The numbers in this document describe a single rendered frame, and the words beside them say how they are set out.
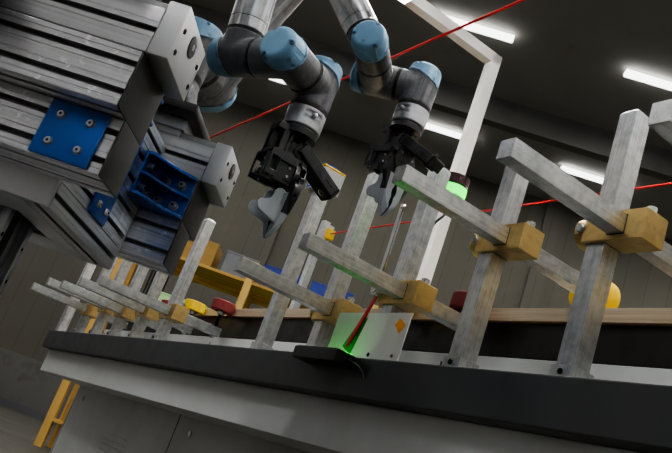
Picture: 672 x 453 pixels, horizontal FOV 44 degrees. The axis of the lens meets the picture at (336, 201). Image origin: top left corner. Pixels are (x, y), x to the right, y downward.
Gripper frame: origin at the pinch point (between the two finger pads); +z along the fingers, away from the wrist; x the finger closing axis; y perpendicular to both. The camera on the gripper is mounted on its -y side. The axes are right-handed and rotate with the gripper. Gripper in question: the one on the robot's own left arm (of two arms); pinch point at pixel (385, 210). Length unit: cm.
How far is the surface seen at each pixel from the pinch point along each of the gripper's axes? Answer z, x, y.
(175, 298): 15, -48, 111
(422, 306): 18.2, -3.7, -13.6
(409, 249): 6.3, -4.7, -5.6
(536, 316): 12.3, -17.7, -30.1
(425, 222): -0.4, -5.6, -6.6
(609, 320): 12.9, -11.6, -46.8
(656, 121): 7, 45, -70
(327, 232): -74, -197, 195
